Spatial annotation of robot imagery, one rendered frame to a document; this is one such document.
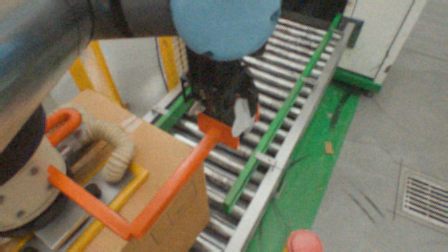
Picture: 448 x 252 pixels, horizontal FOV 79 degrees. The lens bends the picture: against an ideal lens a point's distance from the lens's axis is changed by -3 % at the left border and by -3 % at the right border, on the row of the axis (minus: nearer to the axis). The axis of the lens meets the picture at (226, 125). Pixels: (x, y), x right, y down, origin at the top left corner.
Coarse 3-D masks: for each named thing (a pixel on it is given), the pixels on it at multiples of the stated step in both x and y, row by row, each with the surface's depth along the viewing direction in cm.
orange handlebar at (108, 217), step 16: (64, 112) 52; (48, 128) 51; (64, 128) 50; (208, 144) 47; (192, 160) 45; (48, 176) 43; (64, 176) 43; (176, 176) 43; (64, 192) 42; (80, 192) 42; (160, 192) 42; (176, 192) 43; (96, 208) 40; (144, 208) 40; (160, 208) 40; (112, 224) 38; (128, 224) 38; (144, 224) 39; (128, 240) 38
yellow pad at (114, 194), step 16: (96, 176) 56; (128, 176) 56; (144, 176) 57; (96, 192) 52; (112, 192) 54; (128, 192) 55; (112, 208) 53; (96, 224) 51; (32, 240) 48; (80, 240) 49
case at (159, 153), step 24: (96, 96) 74; (120, 120) 69; (144, 120) 69; (144, 144) 64; (168, 144) 64; (72, 168) 60; (96, 168) 60; (168, 168) 60; (144, 192) 57; (192, 192) 68; (168, 216) 62; (192, 216) 76; (0, 240) 50; (96, 240) 50; (120, 240) 50; (144, 240) 56; (168, 240) 68; (192, 240) 86
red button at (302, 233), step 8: (296, 232) 57; (304, 232) 56; (312, 232) 56; (288, 240) 56; (296, 240) 55; (304, 240) 55; (312, 240) 55; (288, 248) 55; (296, 248) 54; (304, 248) 54; (312, 248) 54; (320, 248) 54
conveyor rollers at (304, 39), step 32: (288, 32) 195; (320, 32) 193; (256, 64) 171; (288, 64) 170; (320, 64) 169; (192, 128) 137; (256, 128) 139; (288, 128) 141; (224, 160) 125; (224, 224) 106
